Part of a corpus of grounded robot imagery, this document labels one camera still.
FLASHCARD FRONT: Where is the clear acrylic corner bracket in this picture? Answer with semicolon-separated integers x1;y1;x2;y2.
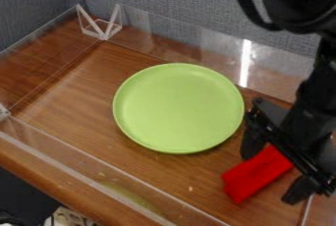
74;4;122;41

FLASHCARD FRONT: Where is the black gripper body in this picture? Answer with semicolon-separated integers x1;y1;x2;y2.
245;97;336;196

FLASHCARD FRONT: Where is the red block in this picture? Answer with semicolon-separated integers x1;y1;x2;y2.
221;145;294;203

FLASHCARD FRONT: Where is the green round plate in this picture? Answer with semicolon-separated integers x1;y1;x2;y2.
113;63;244;154

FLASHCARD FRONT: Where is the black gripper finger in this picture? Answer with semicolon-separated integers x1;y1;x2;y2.
282;176;320;205
240;125;266;160

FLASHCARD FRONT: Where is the clear acrylic enclosure wall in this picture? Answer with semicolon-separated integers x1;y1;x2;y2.
0;3;336;226

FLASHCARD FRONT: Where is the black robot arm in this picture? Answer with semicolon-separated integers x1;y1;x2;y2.
237;0;336;204

